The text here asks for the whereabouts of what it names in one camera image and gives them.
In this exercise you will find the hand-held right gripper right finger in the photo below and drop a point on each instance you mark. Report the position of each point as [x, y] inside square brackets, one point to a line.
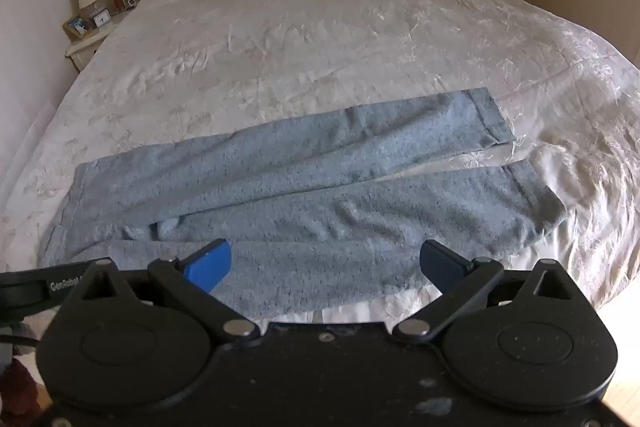
[439, 264]

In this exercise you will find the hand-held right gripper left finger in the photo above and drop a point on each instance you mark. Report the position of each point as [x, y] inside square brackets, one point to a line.
[210, 266]

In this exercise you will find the grey-blue knit pants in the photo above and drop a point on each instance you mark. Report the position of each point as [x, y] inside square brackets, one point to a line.
[350, 207]

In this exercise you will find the red patterned cloth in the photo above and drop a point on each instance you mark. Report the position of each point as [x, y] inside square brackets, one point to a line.
[17, 387]

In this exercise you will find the cream bedside table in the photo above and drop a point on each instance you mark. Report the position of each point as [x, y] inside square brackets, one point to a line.
[87, 48]

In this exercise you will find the bed with white embroidered bedspread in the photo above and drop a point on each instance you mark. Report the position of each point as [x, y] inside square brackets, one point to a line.
[300, 32]

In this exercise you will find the small white desk clock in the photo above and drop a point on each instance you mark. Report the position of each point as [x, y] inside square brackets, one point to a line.
[101, 20]

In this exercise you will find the wooden photo frame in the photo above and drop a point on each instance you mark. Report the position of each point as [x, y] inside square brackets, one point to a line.
[76, 27]

